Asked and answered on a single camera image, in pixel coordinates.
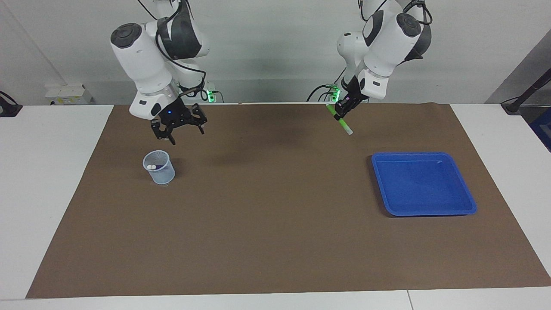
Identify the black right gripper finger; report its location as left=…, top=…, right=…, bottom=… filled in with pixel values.
left=192, top=105, right=208, bottom=135
left=151, top=121, right=176, bottom=146

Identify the green pen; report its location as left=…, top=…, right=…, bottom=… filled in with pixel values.
left=326, top=103, right=353, bottom=136

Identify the blue plastic tray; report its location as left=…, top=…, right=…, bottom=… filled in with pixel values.
left=371, top=152, right=477, bottom=217

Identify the pale blue mesh pen cup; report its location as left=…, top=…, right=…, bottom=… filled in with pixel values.
left=142, top=150, right=176, bottom=185

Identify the white box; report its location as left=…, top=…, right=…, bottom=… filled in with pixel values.
left=44, top=84, right=94, bottom=106

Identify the brown table mat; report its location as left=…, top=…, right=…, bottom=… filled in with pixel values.
left=26, top=102, right=551, bottom=299

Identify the black stand pole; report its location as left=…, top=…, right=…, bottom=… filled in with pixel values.
left=501, top=69, right=551, bottom=115

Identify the blue crate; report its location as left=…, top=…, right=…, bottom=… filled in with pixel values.
left=529, top=108, right=551, bottom=152

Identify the black base cable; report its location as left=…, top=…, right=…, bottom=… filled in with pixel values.
left=306, top=69, right=347, bottom=102

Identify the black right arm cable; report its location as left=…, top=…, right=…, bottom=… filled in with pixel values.
left=138, top=0, right=207, bottom=97

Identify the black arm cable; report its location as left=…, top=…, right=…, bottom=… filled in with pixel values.
left=357, top=0, right=432, bottom=24
left=138, top=0, right=207, bottom=97

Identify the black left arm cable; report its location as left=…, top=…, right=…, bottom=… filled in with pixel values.
left=357, top=0, right=432, bottom=24

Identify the black clamp mount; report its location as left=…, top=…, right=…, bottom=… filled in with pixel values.
left=0, top=91, right=23, bottom=118

